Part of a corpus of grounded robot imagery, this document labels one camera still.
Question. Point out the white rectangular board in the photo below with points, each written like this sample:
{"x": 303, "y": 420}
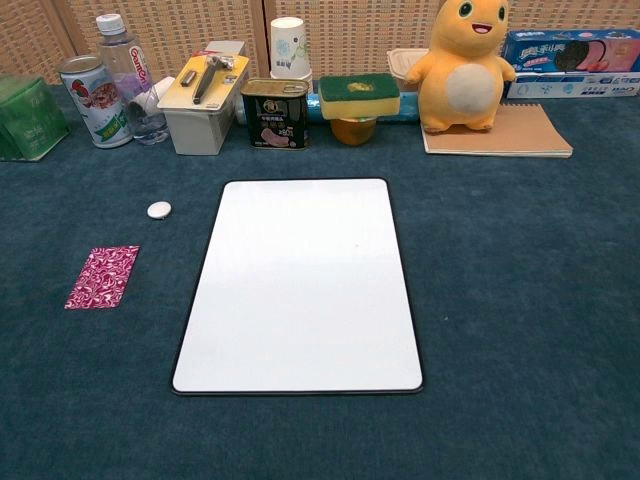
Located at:
{"x": 300, "y": 290}

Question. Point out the small translucent plastic cup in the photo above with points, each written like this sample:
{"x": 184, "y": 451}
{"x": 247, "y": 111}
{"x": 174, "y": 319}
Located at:
{"x": 157, "y": 90}

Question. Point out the woven rattan folding screen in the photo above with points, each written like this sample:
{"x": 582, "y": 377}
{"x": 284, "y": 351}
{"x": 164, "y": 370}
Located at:
{"x": 350, "y": 30}

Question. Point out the small white round disc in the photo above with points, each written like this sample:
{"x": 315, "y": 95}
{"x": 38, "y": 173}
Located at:
{"x": 159, "y": 210}

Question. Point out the green tea box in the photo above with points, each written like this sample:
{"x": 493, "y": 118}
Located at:
{"x": 27, "y": 120}

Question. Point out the yellow plush toy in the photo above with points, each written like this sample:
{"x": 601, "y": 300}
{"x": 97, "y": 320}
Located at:
{"x": 465, "y": 65}

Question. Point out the magenta patterned card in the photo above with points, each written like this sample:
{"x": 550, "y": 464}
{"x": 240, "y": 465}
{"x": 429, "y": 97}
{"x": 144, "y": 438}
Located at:
{"x": 102, "y": 277}

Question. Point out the clear plastic water bottle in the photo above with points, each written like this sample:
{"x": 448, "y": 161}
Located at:
{"x": 125, "y": 60}

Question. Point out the black luncheon meat can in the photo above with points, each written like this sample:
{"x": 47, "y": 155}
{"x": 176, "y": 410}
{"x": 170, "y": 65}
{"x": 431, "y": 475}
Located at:
{"x": 275, "y": 120}

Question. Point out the beige plastic food container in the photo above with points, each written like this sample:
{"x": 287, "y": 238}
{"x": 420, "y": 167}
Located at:
{"x": 400, "y": 65}

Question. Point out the blue Oreo cookie box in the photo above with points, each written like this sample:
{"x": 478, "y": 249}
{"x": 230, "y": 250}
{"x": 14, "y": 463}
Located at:
{"x": 565, "y": 52}

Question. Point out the brown spiral notebook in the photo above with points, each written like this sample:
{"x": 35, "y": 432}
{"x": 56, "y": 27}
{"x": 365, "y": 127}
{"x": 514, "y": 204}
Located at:
{"x": 520, "y": 132}

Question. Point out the white rectangular storage box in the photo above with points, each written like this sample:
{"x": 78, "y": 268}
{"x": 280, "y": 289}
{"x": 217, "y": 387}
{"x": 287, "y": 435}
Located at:
{"x": 195, "y": 132}

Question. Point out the green and yellow sponge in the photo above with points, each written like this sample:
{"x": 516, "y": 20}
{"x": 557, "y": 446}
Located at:
{"x": 360, "y": 102}

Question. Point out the razor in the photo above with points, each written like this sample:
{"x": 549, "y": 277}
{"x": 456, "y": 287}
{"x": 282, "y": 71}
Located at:
{"x": 175, "y": 96}

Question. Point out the white printed paper cup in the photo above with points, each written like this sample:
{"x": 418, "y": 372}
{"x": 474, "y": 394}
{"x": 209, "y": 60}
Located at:
{"x": 290, "y": 50}

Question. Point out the white box with red tab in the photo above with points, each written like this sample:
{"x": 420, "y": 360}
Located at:
{"x": 227, "y": 48}

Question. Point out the white and blue wrap box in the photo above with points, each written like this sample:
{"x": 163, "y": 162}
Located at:
{"x": 575, "y": 87}

